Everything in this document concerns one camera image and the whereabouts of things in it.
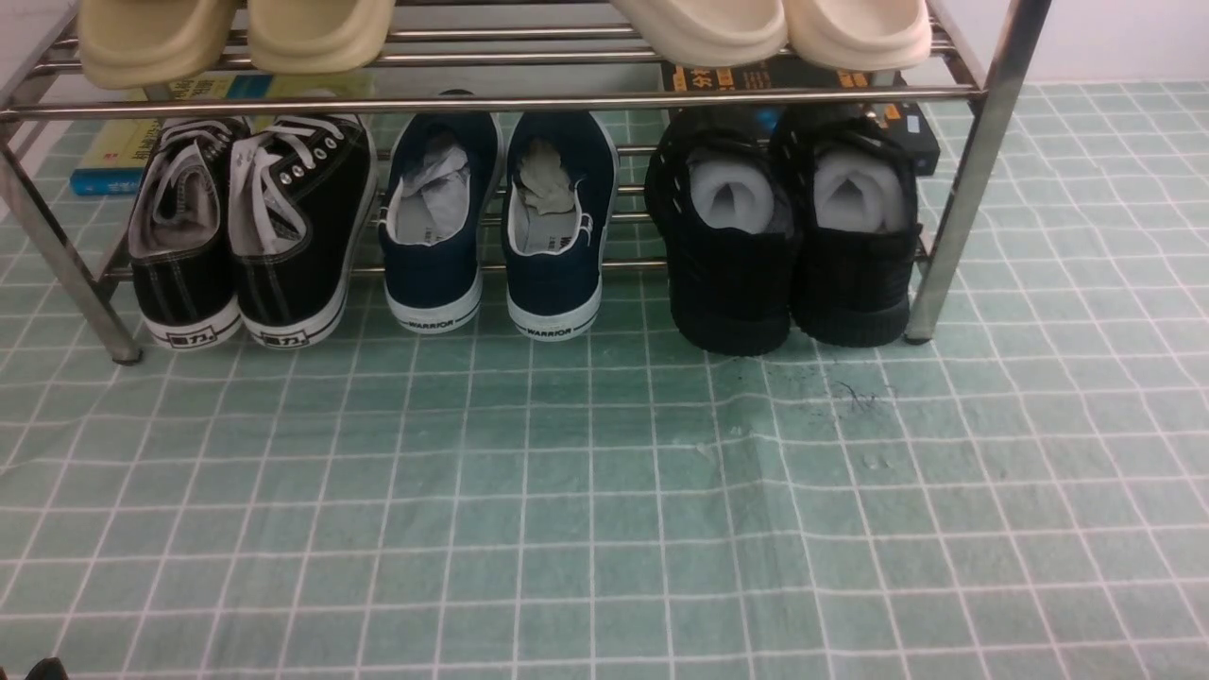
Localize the black knit sneaker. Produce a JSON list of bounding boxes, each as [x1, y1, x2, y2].
[[769, 105, 922, 348], [644, 105, 802, 357]]

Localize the silver metal shoe rack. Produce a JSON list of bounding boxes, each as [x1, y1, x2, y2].
[[2, 1, 1052, 365]]

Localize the right navy canvas shoe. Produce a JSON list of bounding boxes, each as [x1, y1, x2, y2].
[[502, 110, 621, 342]]

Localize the navy canvas shoe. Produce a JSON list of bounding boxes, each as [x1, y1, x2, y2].
[[502, 110, 621, 342], [377, 111, 505, 334]]

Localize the left navy canvas shoe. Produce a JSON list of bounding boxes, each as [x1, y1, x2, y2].
[[377, 111, 505, 334]]

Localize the left cream slipper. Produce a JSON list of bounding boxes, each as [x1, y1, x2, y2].
[[612, 0, 789, 69]]

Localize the cream slipper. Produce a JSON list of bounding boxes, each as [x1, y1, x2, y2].
[[782, 1, 933, 73], [612, 0, 789, 69]]

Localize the right black canvas sneaker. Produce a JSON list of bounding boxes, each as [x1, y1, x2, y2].
[[229, 113, 378, 351]]

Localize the black canvas sneaker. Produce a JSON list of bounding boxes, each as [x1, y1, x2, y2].
[[229, 113, 378, 351], [127, 117, 250, 351]]

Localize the black orange book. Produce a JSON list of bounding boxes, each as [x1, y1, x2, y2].
[[660, 58, 941, 177]]

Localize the right cream slipper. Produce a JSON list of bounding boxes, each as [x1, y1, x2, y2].
[[782, 1, 933, 73]]

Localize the right olive yellow slipper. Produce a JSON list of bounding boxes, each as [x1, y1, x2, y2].
[[247, 0, 397, 75]]

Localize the olive yellow slipper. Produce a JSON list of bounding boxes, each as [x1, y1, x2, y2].
[[247, 0, 397, 75], [75, 1, 241, 90]]

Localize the left black canvas sneaker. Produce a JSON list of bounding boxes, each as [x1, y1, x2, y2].
[[127, 117, 250, 351]]

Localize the green checkered floor mat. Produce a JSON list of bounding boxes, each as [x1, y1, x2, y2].
[[1, 82, 1208, 679]]

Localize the yellow blue book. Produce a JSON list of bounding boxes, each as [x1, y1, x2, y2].
[[69, 73, 374, 196]]

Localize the left olive yellow slipper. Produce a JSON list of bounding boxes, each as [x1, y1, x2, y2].
[[75, 1, 241, 90]]

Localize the black object at corner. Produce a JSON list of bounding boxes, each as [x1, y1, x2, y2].
[[25, 657, 69, 680]]

